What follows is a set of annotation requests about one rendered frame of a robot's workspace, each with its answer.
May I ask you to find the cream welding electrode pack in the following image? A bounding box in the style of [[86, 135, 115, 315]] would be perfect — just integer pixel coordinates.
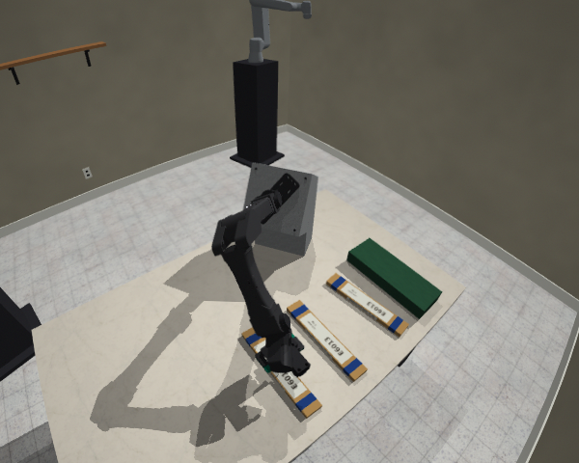
[[241, 327, 322, 419]]

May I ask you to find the white welding electrode pack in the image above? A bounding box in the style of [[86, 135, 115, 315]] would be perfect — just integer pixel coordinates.
[[287, 300, 368, 382], [326, 273, 409, 337]]

